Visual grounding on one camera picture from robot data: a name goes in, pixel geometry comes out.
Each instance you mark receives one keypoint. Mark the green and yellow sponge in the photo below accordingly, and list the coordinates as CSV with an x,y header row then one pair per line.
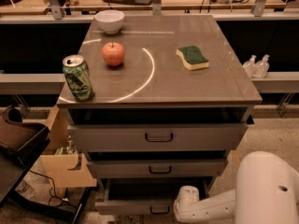
x,y
192,58

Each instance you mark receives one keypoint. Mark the green soda can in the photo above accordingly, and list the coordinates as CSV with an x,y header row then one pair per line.
x,y
76,73

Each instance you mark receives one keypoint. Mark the right clear pump bottle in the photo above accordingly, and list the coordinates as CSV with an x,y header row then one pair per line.
x,y
261,67

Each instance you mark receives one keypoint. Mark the left clear pump bottle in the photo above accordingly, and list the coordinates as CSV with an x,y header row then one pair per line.
x,y
249,66

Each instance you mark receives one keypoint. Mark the grey middle drawer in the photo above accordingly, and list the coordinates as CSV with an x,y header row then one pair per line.
x,y
156,164

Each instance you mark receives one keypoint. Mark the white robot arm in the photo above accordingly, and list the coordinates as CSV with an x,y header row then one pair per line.
x,y
266,192

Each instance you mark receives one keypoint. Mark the cardboard box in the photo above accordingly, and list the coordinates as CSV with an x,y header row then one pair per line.
x,y
60,159

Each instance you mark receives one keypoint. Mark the clear pump bottle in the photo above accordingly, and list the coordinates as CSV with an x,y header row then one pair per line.
x,y
249,66
261,67

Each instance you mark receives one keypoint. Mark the white ceramic bowl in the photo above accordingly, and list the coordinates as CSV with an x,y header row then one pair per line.
x,y
109,21

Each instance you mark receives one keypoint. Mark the grey drawer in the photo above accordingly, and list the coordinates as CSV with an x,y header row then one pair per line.
x,y
99,130
156,164
147,196

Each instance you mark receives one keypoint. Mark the grey top drawer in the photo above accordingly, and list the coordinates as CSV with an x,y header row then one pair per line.
x,y
99,130

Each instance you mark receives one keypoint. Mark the grey bottom drawer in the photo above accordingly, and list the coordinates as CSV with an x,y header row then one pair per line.
x,y
147,196

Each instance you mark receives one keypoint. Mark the dark brown chair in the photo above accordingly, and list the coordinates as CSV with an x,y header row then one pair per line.
x,y
21,143

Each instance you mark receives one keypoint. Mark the red apple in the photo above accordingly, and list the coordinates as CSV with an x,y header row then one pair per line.
x,y
113,53

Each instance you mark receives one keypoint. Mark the grey drawer cabinet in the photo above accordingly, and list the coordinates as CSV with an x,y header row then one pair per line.
x,y
153,77

